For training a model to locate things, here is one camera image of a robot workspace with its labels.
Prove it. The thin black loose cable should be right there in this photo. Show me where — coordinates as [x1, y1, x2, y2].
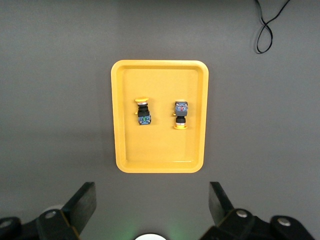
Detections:
[253, 0, 292, 54]

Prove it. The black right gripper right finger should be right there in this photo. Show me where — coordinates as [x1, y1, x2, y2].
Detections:
[199, 181, 315, 240]

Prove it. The yellow plastic tray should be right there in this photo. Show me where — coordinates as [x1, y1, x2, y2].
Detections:
[110, 59, 210, 174]

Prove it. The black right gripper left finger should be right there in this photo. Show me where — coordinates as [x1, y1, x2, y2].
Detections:
[0, 181, 97, 240]

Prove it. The orange mushroom push button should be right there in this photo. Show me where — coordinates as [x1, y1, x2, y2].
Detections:
[134, 96, 153, 126]

